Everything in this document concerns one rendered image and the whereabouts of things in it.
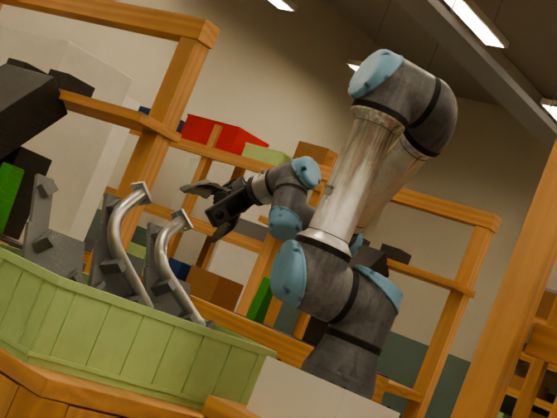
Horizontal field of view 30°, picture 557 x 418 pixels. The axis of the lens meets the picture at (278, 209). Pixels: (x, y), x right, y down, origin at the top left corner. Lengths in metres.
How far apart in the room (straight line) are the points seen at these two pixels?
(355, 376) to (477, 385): 0.90
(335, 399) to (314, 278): 0.23
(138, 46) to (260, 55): 1.87
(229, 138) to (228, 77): 3.26
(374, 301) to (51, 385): 0.62
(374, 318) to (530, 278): 0.92
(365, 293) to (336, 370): 0.16
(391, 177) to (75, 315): 0.71
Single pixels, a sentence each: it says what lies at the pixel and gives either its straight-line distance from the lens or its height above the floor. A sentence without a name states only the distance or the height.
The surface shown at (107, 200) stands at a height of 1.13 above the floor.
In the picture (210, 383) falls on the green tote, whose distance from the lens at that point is 2.26.
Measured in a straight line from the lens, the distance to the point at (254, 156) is 8.15.
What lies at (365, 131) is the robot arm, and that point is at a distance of 2.03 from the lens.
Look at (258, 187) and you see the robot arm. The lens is 2.36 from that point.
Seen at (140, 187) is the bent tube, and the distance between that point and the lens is 2.38.
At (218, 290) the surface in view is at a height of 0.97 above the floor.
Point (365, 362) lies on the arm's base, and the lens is 2.02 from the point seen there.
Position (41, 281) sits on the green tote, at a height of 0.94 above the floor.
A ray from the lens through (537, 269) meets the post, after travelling 2.86.
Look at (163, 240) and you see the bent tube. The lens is 2.45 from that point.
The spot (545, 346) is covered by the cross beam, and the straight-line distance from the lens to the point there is 2.91.
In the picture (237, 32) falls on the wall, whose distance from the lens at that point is 11.56.
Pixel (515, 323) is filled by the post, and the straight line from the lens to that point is 2.85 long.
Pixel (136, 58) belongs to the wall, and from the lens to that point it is 10.57.
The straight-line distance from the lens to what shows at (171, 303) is 2.49.
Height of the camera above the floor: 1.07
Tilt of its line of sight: 5 degrees up
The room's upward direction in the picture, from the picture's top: 22 degrees clockwise
